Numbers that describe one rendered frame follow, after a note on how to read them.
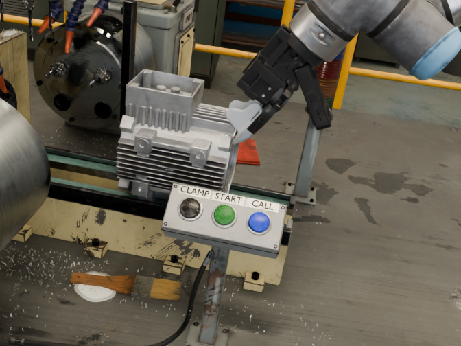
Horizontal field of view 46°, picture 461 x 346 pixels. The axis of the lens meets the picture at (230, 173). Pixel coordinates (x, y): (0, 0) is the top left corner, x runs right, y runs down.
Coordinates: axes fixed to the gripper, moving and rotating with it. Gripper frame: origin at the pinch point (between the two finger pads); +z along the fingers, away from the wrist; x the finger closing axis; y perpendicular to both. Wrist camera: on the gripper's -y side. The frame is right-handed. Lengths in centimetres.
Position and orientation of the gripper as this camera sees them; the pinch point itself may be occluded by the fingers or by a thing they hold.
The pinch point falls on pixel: (241, 140)
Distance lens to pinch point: 95.6
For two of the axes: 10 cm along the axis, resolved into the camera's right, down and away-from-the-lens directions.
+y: -7.8, -6.0, -1.6
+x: -1.7, 4.5, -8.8
